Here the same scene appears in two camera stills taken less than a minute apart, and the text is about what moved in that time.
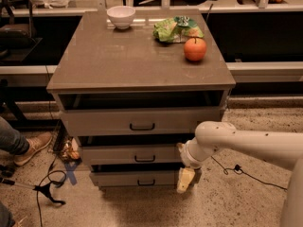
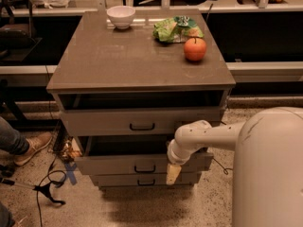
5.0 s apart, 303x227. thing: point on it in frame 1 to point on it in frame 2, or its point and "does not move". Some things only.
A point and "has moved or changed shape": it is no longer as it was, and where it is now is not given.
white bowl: [121, 16] does not move
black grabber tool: [44, 188] does not move
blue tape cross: [70, 169] does not move
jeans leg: [11, 140] does not move
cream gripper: [188, 157] to [173, 156]
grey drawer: [132, 154] has moved or changed shape
